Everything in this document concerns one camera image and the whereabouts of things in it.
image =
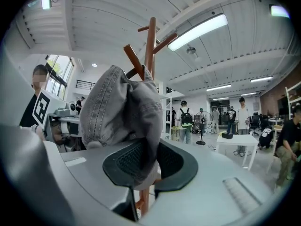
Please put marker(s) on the orange coat stand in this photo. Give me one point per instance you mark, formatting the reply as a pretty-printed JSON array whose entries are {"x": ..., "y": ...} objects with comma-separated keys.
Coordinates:
[{"x": 150, "y": 48}]

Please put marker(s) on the white table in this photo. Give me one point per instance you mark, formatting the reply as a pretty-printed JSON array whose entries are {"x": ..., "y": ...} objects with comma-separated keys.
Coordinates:
[{"x": 235, "y": 141}]

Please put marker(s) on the grey denim cap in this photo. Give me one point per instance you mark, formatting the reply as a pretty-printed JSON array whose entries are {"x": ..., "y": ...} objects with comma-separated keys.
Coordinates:
[{"x": 117, "y": 107}]

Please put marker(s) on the white shelf unit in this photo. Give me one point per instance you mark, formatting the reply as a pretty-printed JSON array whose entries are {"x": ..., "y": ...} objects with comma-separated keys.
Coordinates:
[
  {"x": 167, "y": 116},
  {"x": 292, "y": 98}
]

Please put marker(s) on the large window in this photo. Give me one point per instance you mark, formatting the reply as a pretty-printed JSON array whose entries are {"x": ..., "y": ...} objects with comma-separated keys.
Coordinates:
[{"x": 60, "y": 76}]

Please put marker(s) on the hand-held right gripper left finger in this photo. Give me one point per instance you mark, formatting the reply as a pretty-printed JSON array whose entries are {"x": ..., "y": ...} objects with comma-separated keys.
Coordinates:
[{"x": 89, "y": 178}]

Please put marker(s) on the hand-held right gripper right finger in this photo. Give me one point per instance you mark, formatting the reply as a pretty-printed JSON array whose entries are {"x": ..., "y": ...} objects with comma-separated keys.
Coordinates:
[{"x": 207, "y": 185}]

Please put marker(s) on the long ceiling light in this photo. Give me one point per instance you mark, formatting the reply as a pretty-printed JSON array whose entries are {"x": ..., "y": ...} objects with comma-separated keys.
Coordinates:
[
  {"x": 261, "y": 79},
  {"x": 46, "y": 1},
  {"x": 218, "y": 87},
  {"x": 197, "y": 32},
  {"x": 279, "y": 11}
]

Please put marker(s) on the black office chair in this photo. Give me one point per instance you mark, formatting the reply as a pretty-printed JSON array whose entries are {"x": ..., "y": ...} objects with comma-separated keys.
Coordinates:
[{"x": 254, "y": 123}]

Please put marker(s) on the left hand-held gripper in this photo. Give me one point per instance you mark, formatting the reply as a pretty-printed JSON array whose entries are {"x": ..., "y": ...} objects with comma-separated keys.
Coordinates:
[{"x": 41, "y": 108}]

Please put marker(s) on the black standing fan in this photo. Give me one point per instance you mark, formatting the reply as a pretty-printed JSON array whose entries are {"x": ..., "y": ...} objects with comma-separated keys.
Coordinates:
[{"x": 202, "y": 119}]

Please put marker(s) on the black box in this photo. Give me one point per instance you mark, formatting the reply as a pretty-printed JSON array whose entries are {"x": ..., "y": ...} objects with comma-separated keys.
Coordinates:
[{"x": 227, "y": 136}]

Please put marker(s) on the person's left forearm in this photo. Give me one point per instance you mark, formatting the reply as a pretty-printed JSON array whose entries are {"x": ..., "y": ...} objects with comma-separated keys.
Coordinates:
[{"x": 38, "y": 136}]

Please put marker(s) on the round ceiling lamp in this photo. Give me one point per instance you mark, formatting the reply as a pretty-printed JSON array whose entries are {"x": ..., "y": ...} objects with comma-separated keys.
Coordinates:
[{"x": 94, "y": 65}]

